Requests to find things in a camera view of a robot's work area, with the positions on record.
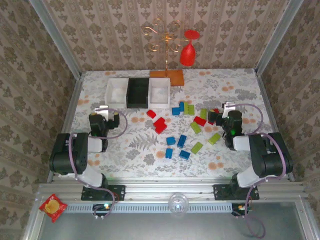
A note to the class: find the green lego brick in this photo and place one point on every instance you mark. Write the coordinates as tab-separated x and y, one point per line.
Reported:
191	110
195	127
214	139
203	113
186	108
197	148

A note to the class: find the white plastic bin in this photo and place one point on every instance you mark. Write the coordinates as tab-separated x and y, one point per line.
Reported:
115	93
160	93

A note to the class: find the black plastic bin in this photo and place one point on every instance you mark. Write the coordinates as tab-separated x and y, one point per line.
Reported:
137	92

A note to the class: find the small red lego brick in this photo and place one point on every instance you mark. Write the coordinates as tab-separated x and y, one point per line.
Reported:
151	114

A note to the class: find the blue L-shaped lego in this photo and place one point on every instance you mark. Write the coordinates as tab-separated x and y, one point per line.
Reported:
177	111

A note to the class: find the large red lego brick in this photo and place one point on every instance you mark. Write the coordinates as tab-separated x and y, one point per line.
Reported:
160	125

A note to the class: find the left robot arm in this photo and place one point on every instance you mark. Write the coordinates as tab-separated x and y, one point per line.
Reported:
67	155

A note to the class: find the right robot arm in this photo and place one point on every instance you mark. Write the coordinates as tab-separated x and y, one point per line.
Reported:
265	155

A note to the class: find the floral tablecloth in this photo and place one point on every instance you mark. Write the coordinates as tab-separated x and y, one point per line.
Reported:
140	162

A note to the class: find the gold glass holder stand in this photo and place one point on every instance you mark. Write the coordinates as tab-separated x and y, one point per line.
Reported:
176	77

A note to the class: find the red wine glass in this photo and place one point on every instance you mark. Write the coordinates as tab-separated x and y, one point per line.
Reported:
188	53

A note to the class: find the clear glass dome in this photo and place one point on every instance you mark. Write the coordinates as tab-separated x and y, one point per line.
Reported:
178	203

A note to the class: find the red snack packet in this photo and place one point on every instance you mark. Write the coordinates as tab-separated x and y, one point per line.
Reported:
53	207

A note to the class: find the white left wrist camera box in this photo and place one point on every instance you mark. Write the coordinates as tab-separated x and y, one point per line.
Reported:
102	110

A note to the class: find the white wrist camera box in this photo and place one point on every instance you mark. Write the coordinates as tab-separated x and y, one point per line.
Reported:
102	110
228	107

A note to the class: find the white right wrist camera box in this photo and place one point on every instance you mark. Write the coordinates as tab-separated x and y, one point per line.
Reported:
228	107

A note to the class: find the aluminium side rail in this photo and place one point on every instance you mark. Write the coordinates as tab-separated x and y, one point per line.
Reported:
72	105
266	100

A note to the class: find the aluminium front rail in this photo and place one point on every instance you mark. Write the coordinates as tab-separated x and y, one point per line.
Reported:
162	190

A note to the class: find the aluminium frame post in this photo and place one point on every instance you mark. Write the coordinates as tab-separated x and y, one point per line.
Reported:
276	37
57	37

